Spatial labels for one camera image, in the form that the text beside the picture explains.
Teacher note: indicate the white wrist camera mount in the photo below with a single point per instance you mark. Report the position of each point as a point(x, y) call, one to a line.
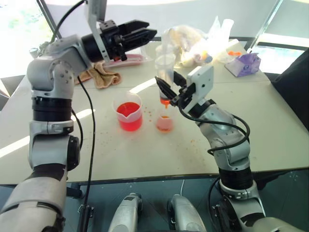
point(202, 79)
point(96, 14)

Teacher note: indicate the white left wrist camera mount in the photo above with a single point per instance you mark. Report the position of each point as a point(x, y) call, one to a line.
point(96, 14)

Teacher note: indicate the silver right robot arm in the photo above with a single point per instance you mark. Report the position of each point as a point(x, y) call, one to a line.
point(229, 149)

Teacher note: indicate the dark chair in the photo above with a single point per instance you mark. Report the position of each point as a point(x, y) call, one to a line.
point(292, 89)

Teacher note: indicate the purple tissue box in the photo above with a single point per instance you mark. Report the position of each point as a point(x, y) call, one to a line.
point(243, 64)

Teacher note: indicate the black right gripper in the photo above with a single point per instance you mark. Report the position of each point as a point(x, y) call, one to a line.
point(184, 95)

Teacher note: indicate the clear plastic bag with supplies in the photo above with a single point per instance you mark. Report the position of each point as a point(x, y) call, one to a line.
point(193, 46)

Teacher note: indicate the grey metal pole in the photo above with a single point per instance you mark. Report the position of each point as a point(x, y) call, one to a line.
point(265, 24)

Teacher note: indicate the pink shallow tray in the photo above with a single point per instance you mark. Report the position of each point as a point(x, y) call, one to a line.
point(132, 59)

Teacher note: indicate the small clear plastic cup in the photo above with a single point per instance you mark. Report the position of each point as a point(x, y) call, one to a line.
point(164, 124)

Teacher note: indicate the small orange item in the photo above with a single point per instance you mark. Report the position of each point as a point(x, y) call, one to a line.
point(233, 53)

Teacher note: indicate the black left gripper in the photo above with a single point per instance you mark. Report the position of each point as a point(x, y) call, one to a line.
point(112, 41)

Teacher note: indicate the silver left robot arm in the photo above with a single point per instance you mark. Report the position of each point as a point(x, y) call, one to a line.
point(48, 72)

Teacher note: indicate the silver rounded robot leg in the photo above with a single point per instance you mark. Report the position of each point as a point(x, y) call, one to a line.
point(126, 212)
point(183, 212)

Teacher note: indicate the clear beaker with red liquid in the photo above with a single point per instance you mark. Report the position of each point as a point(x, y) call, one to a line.
point(129, 116)

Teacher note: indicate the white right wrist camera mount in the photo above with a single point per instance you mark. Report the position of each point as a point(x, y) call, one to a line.
point(202, 79)

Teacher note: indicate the beige crumpled cloth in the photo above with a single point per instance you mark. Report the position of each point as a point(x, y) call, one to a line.
point(106, 77)

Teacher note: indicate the large clear plastic syringe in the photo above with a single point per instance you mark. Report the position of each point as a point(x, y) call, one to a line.
point(164, 65)

